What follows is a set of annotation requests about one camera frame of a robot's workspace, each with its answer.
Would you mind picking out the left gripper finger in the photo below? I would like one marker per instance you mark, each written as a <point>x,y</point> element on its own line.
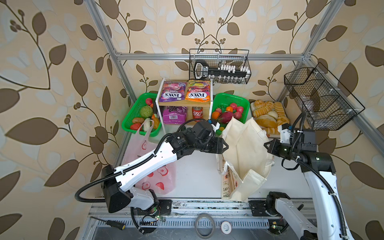
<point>220,141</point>
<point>222,149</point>

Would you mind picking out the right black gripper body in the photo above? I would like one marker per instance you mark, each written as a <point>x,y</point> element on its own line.
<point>284,150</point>

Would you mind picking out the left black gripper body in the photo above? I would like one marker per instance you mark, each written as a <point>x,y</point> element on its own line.
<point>207,143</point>

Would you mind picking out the red cola can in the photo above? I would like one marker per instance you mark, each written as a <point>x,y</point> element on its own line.
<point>197,112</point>

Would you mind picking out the cream canvas tote bag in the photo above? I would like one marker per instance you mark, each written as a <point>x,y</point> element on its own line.
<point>245,166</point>

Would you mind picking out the green fruit basket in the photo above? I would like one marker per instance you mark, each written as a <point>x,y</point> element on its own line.
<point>223,101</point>

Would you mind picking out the purple snack bag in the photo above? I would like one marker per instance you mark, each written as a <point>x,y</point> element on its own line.
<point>174,115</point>

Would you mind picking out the orange Fox's candy bag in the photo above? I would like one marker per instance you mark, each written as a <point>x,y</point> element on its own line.
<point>198,91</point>

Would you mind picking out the pink plastic grocery bag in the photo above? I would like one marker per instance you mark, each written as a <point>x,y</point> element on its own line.
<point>152,175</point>

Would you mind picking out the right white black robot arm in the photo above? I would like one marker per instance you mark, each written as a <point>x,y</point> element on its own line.
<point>320,174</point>

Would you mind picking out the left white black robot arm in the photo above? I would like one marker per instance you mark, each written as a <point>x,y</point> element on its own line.
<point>118,184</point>

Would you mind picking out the large round bread loaf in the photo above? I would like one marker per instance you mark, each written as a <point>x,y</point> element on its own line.
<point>266,121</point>

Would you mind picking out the pink dragon fruit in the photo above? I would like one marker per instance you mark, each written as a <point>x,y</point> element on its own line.
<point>225,118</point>

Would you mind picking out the orange tangerine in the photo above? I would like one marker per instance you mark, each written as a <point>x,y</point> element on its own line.
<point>215,115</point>

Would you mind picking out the white bread tray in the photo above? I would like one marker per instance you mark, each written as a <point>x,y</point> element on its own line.
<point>273,109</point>

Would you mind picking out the white wooden two-tier shelf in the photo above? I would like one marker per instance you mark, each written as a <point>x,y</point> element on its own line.
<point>208,106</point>

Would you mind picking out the purple Fox's candy bag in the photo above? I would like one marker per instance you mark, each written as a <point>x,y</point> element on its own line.
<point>173,91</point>

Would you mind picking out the green cabbage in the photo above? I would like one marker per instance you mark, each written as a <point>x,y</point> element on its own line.
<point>146,112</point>

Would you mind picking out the left green vegetable basket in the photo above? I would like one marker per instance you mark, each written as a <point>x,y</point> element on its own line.
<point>134,112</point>

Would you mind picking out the red strawberry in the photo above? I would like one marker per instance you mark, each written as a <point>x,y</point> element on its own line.
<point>136,126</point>

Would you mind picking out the grey tape roll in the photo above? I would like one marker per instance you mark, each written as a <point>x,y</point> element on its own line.
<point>204,221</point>

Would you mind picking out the black barcode scanner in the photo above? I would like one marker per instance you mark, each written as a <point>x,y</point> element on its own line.
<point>201,70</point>

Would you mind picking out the black wire basket right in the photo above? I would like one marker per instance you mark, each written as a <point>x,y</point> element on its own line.
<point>329,103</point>

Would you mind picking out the black wire basket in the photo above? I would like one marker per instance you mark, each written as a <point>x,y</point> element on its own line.
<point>329,103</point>
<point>225,66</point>

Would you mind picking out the black wire basket rear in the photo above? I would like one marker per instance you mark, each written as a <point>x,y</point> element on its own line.
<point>225,66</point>

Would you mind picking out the black handle screwdriver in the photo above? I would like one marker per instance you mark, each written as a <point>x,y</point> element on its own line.
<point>113,224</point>

